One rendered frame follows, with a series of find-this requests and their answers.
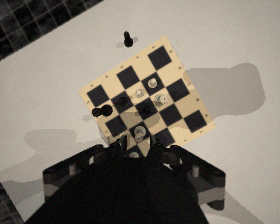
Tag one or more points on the white pawn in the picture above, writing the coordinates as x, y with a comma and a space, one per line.
139, 93
152, 83

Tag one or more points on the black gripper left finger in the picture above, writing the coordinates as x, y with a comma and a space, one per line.
55, 176

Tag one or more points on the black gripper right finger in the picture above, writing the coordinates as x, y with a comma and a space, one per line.
208, 180

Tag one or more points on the black and tan chessboard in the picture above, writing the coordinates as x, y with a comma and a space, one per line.
181, 120

